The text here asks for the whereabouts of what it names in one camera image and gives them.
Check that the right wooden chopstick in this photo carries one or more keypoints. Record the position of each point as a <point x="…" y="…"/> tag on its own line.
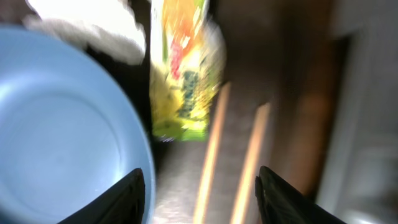
<point x="247" y="178"/>

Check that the crumpled white tissue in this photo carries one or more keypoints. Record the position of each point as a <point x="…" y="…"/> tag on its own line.
<point x="107" y="26"/>

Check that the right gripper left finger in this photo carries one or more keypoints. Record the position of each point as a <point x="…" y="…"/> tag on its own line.
<point x="123" y="203"/>

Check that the left wooden chopstick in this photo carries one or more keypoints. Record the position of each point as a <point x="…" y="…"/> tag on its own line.
<point x="210" y="159"/>

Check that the yellow green snack wrapper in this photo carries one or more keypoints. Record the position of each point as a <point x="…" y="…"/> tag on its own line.
<point x="187" y="57"/>

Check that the wooden chopstick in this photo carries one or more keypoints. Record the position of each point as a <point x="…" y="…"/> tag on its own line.
<point x="247" y="178"/>
<point x="210" y="159"/>

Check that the brown plastic serving tray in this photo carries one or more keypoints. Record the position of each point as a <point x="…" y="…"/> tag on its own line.
<point x="278" y="52"/>

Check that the large dark blue bowl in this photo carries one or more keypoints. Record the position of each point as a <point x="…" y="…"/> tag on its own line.
<point x="68" y="131"/>

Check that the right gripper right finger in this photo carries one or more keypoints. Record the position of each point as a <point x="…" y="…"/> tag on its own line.
<point x="281" y="203"/>

